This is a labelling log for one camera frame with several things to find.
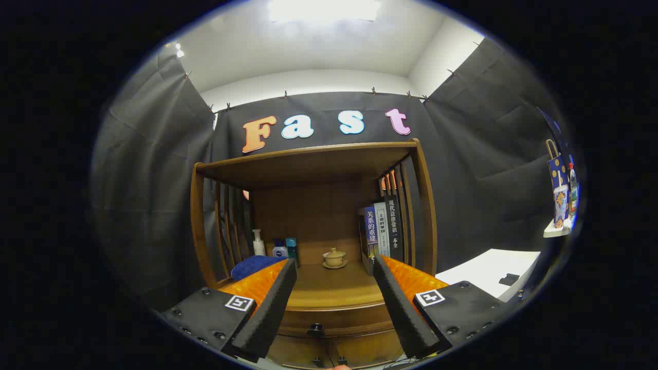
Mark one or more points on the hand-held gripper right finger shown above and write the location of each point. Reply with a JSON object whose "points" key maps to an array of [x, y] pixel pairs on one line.
{"points": [[403, 313]]}

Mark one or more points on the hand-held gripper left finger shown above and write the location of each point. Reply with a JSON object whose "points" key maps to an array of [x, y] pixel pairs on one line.
{"points": [[272, 308]]}

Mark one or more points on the black drawer knob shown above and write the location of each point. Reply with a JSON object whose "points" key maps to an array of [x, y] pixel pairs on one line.
{"points": [[316, 328]]}

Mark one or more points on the wooden drawer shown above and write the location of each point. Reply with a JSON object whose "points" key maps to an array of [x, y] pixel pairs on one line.
{"points": [[354, 321]]}

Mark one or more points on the wooden countertop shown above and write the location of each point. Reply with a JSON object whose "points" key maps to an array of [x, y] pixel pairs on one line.
{"points": [[334, 288]]}

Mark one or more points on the white cabinet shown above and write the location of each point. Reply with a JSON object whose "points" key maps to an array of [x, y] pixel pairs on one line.
{"points": [[488, 270]]}

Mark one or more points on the wooden cabinet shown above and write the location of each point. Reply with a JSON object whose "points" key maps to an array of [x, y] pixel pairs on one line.
{"points": [[308, 169]]}

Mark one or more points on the blue towel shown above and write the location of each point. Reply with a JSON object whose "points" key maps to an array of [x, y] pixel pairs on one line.
{"points": [[252, 264]]}

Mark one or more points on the white bottle blue cap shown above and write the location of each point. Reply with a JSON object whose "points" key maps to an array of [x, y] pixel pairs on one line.
{"points": [[279, 250]]}

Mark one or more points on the teal spray can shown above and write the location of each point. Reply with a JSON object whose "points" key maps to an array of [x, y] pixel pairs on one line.
{"points": [[292, 247]]}

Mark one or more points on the white pump bottle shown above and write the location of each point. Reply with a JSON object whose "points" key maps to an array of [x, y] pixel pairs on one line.
{"points": [[258, 244]]}

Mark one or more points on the beige lidded teacup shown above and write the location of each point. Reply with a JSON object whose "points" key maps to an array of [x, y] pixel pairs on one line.
{"points": [[334, 257]]}

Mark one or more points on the light grey spine book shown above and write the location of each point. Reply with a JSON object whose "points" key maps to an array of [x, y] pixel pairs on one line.
{"points": [[382, 226]]}

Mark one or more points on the black spine book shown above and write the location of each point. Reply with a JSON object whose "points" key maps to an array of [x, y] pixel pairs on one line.
{"points": [[393, 221]]}

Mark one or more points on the small white shelf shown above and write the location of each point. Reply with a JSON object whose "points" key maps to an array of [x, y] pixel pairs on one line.
{"points": [[558, 229]]}

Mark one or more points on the black backdrop cloth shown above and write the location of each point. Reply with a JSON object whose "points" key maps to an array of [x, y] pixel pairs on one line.
{"points": [[144, 180]]}

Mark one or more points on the printed paper cup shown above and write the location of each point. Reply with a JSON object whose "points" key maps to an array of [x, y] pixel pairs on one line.
{"points": [[560, 203]]}

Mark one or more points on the blue paper gift bag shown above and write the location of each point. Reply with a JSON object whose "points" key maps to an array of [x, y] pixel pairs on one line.
{"points": [[558, 172]]}

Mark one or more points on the clear bottle red cap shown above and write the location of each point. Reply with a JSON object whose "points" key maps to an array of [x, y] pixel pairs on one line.
{"points": [[572, 190]]}

